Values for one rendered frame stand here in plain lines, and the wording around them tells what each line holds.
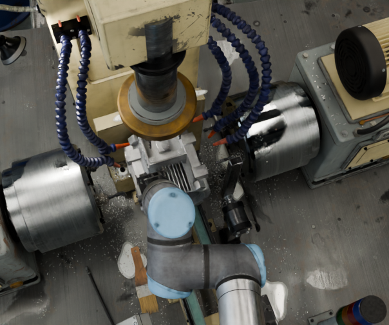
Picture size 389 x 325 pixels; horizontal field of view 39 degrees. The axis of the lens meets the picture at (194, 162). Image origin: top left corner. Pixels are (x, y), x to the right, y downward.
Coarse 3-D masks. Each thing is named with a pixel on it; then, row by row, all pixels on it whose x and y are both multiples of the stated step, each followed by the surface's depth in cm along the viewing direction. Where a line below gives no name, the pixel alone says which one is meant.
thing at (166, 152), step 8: (144, 144) 144; (152, 144) 144; (160, 144) 143; (168, 144) 143; (176, 144) 145; (144, 152) 142; (152, 152) 144; (160, 152) 143; (168, 152) 144; (176, 152) 144; (184, 152) 141; (144, 160) 147; (160, 160) 143; (168, 160) 140; (176, 160) 142; (184, 160) 144; (152, 168) 142; (160, 168) 144
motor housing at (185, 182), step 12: (192, 144) 150; (192, 156) 149; (132, 168) 149; (144, 168) 147; (168, 168) 144; (180, 168) 143; (180, 180) 142; (192, 180) 145; (204, 180) 148; (192, 192) 156; (204, 192) 148
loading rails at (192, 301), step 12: (132, 192) 170; (204, 216) 157; (192, 228) 163; (204, 228) 157; (204, 240) 156; (168, 300) 159; (180, 300) 154; (192, 300) 149; (216, 300) 160; (192, 312) 148; (192, 324) 146; (204, 324) 147; (216, 324) 154
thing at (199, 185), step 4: (132, 136) 148; (136, 136) 148; (128, 140) 149; (132, 140) 148; (136, 140) 147; (132, 144) 148; (136, 144) 149; (196, 184) 144; (200, 184) 143; (204, 184) 145; (196, 188) 144; (200, 188) 144; (204, 188) 145; (196, 204) 156
